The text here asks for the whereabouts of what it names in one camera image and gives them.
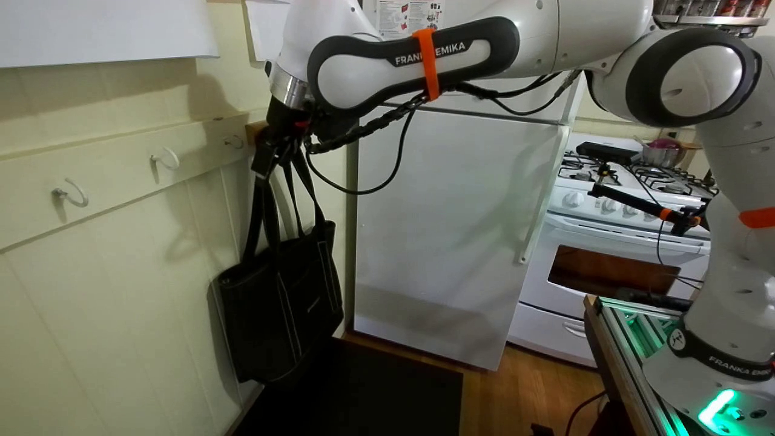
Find black camera on tripod arm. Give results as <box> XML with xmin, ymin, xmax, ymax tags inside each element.
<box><xmin>575</xmin><ymin>141</ymin><xmax>705</xmax><ymax>238</ymax></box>

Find white paper sheet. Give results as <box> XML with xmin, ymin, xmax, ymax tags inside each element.
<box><xmin>246</xmin><ymin>0</ymin><xmax>292</xmax><ymax>60</ymax></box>

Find metal wall hook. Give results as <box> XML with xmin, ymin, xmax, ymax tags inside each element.
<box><xmin>151</xmin><ymin>148</ymin><xmax>180</xmax><ymax>171</ymax></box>
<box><xmin>51</xmin><ymin>178</ymin><xmax>89</xmax><ymax>207</ymax></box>

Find black square side table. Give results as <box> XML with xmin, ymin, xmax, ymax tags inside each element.
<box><xmin>227</xmin><ymin>339</ymin><xmax>462</xmax><ymax>436</ymax></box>

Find white wall board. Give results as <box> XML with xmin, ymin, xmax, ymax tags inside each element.
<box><xmin>0</xmin><ymin>0</ymin><xmax>219</xmax><ymax>67</ymax></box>

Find robot base table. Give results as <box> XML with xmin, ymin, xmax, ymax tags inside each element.
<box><xmin>581</xmin><ymin>293</ymin><xmax>775</xmax><ymax>436</ymax></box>

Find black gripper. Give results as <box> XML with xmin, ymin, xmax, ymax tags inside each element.
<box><xmin>249</xmin><ymin>100</ymin><xmax>313</xmax><ymax>178</ymax></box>

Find white refrigerator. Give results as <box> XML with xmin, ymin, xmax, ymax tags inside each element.
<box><xmin>352</xmin><ymin>0</ymin><xmax>585</xmax><ymax>373</ymax></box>

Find black braided cable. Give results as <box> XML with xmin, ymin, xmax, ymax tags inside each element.
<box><xmin>304</xmin><ymin>91</ymin><xmax>431</xmax><ymax>198</ymax></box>

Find white gas stove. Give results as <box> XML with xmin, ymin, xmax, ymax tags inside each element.
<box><xmin>510</xmin><ymin>134</ymin><xmax>718</xmax><ymax>365</ymax></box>

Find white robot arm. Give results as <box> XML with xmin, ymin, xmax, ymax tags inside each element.
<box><xmin>270</xmin><ymin>0</ymin><xmax>775</xmax><ymax>370</ymax></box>

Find black tote bag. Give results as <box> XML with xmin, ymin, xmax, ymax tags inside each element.
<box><xmin>213</xmin><ymin>158</ymin><xmax>344</xmax><ymax>384</ymax></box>

